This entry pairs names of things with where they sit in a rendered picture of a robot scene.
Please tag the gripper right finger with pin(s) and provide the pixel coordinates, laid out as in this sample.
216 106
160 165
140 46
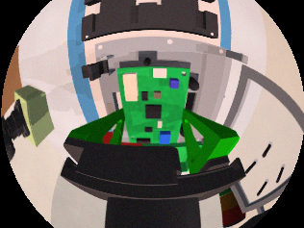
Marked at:
219 140

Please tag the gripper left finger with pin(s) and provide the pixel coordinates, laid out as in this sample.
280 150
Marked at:
97 129

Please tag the green bin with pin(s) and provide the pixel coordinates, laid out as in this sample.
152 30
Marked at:
181 146

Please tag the red bin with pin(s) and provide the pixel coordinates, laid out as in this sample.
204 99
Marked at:
107 138

